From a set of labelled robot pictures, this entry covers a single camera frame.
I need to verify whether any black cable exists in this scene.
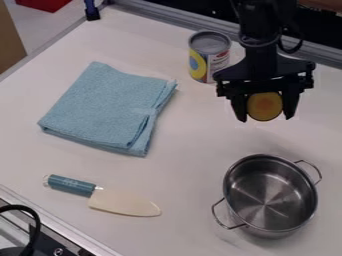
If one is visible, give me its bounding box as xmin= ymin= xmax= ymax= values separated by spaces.
xmin=0 ymin=204 xmax=43 ymax=256

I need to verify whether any silver pot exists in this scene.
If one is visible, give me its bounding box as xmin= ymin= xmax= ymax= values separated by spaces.
xmin=209 ymin=153 xmax=324 ymax=240

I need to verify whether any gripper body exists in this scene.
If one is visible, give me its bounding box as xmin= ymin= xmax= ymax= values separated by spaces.
xmin=211 ymin=53 xmax=318 ymax=100

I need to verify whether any light blue cloth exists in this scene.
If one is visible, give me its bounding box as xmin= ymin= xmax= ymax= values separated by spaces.
xmin=36 ymin=60 xmax=180 ymax=158

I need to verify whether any cardboard box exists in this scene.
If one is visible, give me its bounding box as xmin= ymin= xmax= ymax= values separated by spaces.
xmin=0 ymin=0 xmax=29 ymax=75

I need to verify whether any yellow and white can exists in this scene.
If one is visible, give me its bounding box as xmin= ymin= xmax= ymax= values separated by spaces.
xmin=187 ymin=30 xmax=234 ymax=84

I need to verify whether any red box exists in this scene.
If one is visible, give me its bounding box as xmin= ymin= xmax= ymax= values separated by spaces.
xmin=14 ymin=0 xmax=74 ymax=14

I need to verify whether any cream spatula with teal handle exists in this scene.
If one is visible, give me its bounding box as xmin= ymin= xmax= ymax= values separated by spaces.
xmin=41 ymin=173 xmax=163 ymax=218

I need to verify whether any yellow and red toy fruit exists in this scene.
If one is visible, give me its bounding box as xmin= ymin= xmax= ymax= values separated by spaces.
xmin=245 ymin=92 xmax=285 ymax=122

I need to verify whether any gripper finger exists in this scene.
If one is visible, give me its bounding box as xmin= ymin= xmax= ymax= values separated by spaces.
xmin=280 ymin=83 xmax=304 ymax=121
xmin=228 ymin=92 xmax=250 ymax=123

